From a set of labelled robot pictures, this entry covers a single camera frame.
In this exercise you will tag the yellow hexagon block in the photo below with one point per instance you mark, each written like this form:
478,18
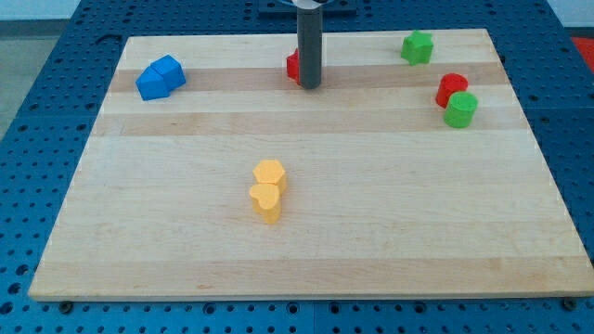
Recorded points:
271,172

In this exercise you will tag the yellow heart block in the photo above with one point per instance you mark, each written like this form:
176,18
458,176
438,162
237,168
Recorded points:
266,201

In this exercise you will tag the red block behind rod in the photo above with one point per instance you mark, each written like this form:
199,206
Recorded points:
293,67

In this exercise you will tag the wooden board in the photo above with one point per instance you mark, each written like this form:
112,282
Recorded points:
384,199

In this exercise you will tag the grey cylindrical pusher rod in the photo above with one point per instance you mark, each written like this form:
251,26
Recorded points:
309,34

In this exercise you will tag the blue cube block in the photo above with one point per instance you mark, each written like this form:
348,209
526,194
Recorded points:
170,70

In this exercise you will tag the green star block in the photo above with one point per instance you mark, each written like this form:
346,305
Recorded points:
417,48

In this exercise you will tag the blue pentagon block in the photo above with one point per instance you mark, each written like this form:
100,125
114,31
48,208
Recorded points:
151,85

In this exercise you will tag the green cylinder block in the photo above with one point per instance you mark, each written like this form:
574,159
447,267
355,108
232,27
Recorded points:
460,109

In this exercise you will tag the red cylinder block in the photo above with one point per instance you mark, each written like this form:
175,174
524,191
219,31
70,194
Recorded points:
450,84

